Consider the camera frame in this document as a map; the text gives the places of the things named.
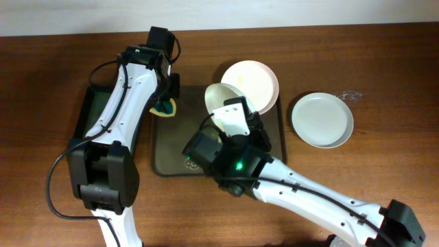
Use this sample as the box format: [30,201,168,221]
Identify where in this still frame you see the yellow green sponge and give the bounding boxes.
[150,98,176,117]

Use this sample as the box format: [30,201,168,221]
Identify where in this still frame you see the white plate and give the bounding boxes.
[204,83,256,137]

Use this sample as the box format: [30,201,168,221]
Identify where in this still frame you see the cream plate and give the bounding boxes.
[221,60,279,115]

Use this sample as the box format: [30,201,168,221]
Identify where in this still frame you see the grey plate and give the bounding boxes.
[291,93,354,149]

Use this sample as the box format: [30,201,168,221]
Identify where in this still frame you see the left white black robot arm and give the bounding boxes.
[67,45,176,246]

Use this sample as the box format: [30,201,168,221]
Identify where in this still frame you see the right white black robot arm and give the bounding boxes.
[205,96,426,246]

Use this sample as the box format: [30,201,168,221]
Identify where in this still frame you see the large dark plate tray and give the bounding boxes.
[152,85,287,176]

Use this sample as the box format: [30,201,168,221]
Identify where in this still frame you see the small dark sponge tray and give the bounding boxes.
[67,84,143,162]

